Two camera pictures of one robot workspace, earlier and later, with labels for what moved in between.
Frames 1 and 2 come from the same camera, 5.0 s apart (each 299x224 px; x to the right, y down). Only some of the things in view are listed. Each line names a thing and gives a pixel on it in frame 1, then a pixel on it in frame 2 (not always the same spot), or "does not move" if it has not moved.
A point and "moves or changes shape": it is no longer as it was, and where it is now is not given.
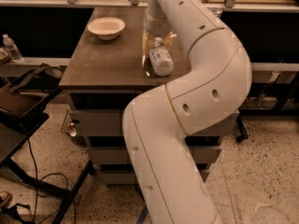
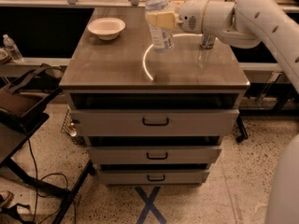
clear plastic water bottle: (161, 59) moves or changes shape
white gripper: (158, 24) to (191, 16)
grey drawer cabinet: (104, 73) does not move
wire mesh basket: (69, 128) does not move
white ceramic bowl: (106, 28) does not move
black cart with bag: (23, 109) does not move
